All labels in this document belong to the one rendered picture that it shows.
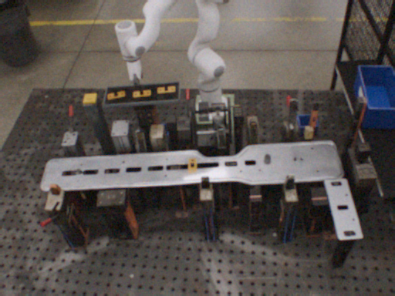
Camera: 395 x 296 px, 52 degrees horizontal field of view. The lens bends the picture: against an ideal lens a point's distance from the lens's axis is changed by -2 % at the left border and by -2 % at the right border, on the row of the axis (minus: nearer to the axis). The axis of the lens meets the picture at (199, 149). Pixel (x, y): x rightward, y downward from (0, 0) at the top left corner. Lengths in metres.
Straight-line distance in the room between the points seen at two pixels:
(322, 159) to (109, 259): 1.09
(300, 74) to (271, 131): 1.57
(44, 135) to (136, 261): 1.08
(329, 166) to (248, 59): 2.33
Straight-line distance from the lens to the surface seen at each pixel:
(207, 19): 1.99
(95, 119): 2.14
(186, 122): 1.96
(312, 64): 4.05
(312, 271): 1.97
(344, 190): 1.85
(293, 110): 1.89
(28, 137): 2.73
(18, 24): 4.43
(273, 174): 1.85
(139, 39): 1.74
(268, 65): 4.00
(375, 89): 2.27
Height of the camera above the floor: 2.48
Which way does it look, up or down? 49 degrees down
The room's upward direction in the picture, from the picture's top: 7 degrees counter-clockwise
